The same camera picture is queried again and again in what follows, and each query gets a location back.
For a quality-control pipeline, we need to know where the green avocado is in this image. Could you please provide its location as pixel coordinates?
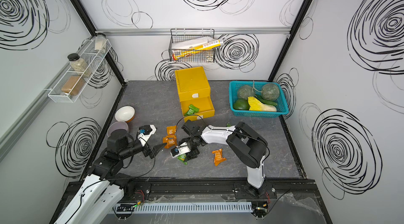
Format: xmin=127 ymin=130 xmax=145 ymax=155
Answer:
xmin=233 ymin=99 xmax=250 ymax=110

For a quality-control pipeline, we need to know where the clear jar far shelf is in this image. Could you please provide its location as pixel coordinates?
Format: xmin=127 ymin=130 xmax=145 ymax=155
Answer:
xmin=94 ymin=33 xmax=107 ymax=53

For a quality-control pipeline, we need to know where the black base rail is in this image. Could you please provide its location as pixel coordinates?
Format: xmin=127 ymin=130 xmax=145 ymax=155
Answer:
xmin=107 ymin=177 xmax=320 ymax=202

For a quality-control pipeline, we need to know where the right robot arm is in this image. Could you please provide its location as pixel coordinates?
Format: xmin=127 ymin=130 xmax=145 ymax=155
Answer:
xmin=171 ymin=120 xmax=270 ymax=198

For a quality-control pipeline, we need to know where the white wire wall shelf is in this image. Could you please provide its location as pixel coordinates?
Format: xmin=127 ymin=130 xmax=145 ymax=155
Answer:
xmin=48 ymin=37 xmax=112 ymax=103

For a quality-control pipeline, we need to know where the black lid spice jar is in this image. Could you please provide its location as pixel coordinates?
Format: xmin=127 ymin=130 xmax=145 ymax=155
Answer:
xmin=67 ymin=53 xmax=92 ymax=78

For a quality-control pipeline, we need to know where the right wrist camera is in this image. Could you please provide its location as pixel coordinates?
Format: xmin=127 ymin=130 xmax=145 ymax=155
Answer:
xmin=170 ymin=146 xmax=191 ymax=158

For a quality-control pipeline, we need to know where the yellow drawer cabinet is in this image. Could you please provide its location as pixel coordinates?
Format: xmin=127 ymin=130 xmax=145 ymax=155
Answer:
xmin=175 ymin=67 xmax=214 ymax=118

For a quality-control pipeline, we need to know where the black wire wall basket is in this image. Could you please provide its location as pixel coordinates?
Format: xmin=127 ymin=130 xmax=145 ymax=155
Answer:
xmin=168 ymin=28 xmax=216 ymax=63

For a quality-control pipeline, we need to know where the yellow drawer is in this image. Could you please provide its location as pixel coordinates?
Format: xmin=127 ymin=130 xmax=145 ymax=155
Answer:
xmin=180 ymin=97 xmax=215 ymax=122

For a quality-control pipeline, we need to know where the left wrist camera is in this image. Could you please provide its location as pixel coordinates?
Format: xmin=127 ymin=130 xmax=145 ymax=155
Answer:
xmin=137 ymin=125 xmax=157 ymax=146

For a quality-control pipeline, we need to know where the black camera cable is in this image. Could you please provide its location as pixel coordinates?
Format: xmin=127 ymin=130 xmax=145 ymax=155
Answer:
xmin=175 ymin=114 xmax=209 ymax=136

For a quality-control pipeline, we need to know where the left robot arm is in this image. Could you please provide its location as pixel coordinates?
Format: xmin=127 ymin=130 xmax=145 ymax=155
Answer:
xmin=55 ymin=125 xmax=166 ymax=224

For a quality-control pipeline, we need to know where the green melon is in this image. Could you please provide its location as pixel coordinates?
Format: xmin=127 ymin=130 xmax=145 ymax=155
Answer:
xmin=237 ymin=85 xmax=256 ymax=100
xmin=261 ymin=83 xmax=280 ymax=101

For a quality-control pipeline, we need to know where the right green melon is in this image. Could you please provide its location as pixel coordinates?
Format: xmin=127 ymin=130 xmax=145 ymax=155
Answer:
xmin=261 ymin=83 xmax=280 ymax=101

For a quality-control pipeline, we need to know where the yellow white cabbage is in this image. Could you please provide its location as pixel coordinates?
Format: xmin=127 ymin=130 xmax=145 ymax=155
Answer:
xmin=248 ymin=97 xmax=277 ymax=112

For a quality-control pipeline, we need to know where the yellow white package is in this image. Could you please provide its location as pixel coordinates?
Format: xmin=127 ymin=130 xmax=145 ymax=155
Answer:
xmin=171 ymin=36 xmax=224 ymax=60

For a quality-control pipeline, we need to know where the white orange bowl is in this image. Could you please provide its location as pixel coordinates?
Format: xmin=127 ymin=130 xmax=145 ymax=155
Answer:
xmin=115 ymin=106 xmax=135 ymax=123

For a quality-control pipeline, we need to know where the white slotted cable duct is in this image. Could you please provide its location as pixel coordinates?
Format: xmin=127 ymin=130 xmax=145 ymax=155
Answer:
xmin=112 ymin=202 xmax=253 ymax=215

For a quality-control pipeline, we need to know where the orange cookie packet large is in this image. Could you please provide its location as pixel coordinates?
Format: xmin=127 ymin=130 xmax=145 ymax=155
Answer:
xmin=163 ymin=135 xmax=177 ymax=149

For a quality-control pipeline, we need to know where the left green melon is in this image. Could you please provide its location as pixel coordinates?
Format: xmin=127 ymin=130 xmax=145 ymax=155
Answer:
xmin=237 ymin=85 xmax=256 ymax=100

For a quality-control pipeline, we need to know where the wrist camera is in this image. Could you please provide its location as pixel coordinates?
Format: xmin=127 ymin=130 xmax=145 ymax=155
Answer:
xmin=137 ymin=125 xmax=157 ymax=146
xmin=170 ymin=146 xmax=191 ymax=158

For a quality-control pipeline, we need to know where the teal plastic basket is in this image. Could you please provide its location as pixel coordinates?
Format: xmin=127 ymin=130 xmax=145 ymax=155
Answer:
xmin=229 ymin=81 xmax=289 ymax=118

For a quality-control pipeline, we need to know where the green cucumber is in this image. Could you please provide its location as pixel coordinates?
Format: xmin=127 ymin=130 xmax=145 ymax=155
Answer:
xmin=256 ymin=95 xmax=278 ymax=107

